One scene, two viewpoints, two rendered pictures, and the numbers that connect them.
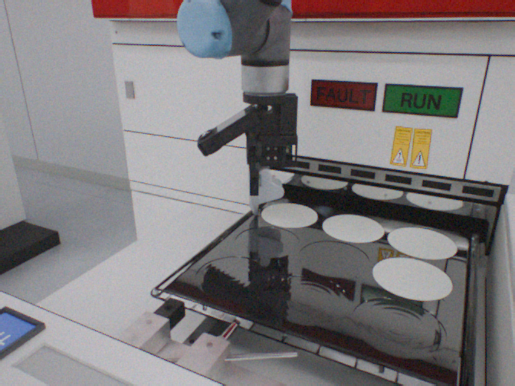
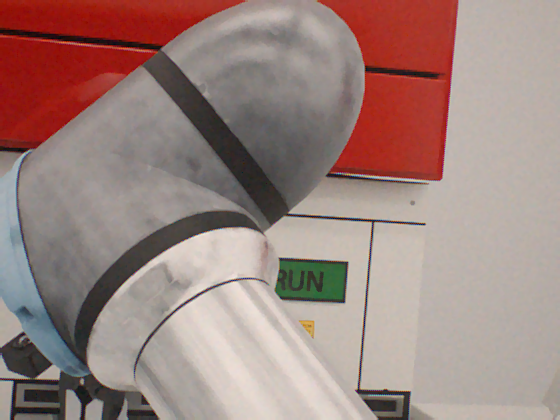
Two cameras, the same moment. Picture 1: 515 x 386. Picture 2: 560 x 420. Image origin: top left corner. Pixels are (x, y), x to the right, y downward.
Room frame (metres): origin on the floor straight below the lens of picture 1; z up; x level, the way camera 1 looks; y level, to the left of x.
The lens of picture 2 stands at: (-0.30, 0.63, 1.24)
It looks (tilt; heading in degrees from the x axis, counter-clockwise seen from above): 3 degrees down; 319
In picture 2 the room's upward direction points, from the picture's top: 5 degrees clockwise
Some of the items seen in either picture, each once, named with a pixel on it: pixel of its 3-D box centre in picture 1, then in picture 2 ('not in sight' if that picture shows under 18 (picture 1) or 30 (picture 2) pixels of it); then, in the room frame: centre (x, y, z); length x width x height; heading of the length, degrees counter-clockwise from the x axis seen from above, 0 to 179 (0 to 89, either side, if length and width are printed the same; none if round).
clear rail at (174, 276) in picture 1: (226, 233); not in sight; (0.61, 0.05, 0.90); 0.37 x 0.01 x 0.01; 153
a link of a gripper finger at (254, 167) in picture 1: (254, 168); (104, 395); (0.65, 0.00, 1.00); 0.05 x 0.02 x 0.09; 3
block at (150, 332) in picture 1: (134, 346); not in sight; (0.35, 0.13, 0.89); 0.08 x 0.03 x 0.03; 153
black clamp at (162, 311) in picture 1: (168, 312); not in sight; (0.41, 0.10, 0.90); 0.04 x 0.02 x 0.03; 153
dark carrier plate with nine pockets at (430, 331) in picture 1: (333, 259); not in sight; (0.53, -0.11, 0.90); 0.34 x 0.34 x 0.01; 63
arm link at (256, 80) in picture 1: (264, 79); not in sight; (0.67, -0.01, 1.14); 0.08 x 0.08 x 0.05
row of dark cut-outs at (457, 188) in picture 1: (362, 173); (217, 400); (0.73, -0.20, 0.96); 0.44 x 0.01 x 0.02; 63
